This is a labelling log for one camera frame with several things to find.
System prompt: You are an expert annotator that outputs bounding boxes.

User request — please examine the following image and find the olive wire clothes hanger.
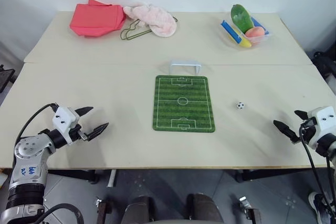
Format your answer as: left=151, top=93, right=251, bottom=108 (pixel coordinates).
left=120, top=16, right=179, bottom=41

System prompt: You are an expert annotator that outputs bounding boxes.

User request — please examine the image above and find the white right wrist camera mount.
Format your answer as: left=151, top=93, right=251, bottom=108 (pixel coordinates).
left=306, top=105, right=336, bottom=152

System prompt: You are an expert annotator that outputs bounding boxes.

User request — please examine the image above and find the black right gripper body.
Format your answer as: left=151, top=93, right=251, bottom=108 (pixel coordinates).
left=292, top=116, right=318, bottom=145

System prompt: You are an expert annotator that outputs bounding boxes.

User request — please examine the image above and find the pink fluffy towel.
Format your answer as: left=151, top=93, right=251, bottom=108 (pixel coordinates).
left=123, top=3, right=177, bottom=37

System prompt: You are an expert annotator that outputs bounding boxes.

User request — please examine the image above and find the yellow banana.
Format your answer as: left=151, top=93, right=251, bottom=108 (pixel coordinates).
left=227, top=35, right=253, bottom=49

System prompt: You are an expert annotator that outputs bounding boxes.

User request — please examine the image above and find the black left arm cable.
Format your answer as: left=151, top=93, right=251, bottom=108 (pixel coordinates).
left=15, top=102, right=59, bottom=146

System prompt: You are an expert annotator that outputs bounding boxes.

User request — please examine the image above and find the black table frame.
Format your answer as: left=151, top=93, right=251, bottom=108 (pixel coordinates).
left=47, top=168, right=320, bottom=184

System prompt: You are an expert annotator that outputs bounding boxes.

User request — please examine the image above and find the pink peach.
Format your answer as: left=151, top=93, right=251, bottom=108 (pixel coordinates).
left=245, top=26, right=265, bottom=38

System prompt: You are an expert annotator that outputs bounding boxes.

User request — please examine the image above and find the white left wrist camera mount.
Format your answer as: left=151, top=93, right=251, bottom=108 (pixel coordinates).
left=51, top=106, right=81, bottom=145

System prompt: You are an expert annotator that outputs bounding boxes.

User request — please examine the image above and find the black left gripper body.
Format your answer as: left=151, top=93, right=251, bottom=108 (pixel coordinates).
left=73, top=110, right=90, bottom=142

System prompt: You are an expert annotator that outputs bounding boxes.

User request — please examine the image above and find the black wheeled equipment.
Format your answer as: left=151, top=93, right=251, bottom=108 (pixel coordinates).
left=311, top=50, right=336, bottom=84

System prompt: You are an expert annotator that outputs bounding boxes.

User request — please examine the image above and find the green soccer field mat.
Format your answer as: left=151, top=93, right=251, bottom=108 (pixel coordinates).
left=152, top=74, right=216, bottom=133

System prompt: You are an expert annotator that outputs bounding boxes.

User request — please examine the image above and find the white sneaker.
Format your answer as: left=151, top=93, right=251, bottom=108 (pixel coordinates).
left=308, top=191, right=330, bottom=224

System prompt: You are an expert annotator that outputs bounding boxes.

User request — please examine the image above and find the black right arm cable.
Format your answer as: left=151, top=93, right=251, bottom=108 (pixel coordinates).
left=298, top=125, right=336, bottom=224

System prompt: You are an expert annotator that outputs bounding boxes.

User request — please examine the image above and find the black equipment stand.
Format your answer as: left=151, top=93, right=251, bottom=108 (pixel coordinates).
left=0, top=63, right=16, bottom=94

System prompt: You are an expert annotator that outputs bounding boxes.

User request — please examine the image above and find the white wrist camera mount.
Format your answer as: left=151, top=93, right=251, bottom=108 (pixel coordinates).
left=51, top=106, right=81, bottom=145
left=306, top=105, right=336, bottom=152

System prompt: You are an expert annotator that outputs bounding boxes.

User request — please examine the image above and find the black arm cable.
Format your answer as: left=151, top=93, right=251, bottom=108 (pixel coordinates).
left=15, top=102, right=59, bottom=146
left=298, top=125, right=336, bottom=224

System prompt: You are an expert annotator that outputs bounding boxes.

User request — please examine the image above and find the white toy goal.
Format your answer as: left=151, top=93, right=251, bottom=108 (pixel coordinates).
left=169, top=60, right=203, bottom=76

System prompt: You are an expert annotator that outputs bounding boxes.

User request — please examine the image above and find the red folded cloth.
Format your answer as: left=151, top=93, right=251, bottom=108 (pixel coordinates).
left=69, top=0, right=126, bottom=38

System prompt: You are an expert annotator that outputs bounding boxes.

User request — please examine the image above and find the white table leg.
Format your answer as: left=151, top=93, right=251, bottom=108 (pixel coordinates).
left=107, top=169, right=118, bottom=188

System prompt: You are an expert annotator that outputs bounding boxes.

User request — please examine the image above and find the dark rounded shape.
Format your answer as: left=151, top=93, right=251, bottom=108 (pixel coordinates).
left=121, top=195, right=156, bottom=224
left=185, top=193, right=224, bottom=224

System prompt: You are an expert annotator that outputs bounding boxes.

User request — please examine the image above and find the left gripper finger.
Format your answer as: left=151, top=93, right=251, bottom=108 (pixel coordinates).
left=86, top=122, right=110, bottom=142
left=74, top=106, right=94, bottom=117

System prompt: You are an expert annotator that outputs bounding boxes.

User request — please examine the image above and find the clear plastic container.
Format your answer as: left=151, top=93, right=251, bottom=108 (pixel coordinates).
left=219, top=16, right=274, bottom=50

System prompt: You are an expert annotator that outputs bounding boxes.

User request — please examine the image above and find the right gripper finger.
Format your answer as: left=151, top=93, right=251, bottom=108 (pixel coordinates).
left=273, top=119, right=299, bottom=143
left=294, top=109, right=309, bottom=121

